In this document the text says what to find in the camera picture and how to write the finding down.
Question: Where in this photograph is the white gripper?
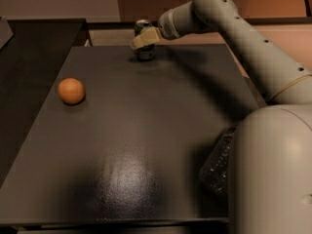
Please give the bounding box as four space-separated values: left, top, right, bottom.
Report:
131 10 179 49

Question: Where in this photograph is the green white 7up can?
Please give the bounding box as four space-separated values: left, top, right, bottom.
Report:
134 19 154 61

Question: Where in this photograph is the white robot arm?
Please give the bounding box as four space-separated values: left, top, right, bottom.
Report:
132 0 312 234

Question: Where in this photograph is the orange fruit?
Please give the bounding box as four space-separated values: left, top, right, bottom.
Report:
58 78 86 105

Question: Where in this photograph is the clear plastic water bottle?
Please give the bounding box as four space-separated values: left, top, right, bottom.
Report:
199 126 236 198

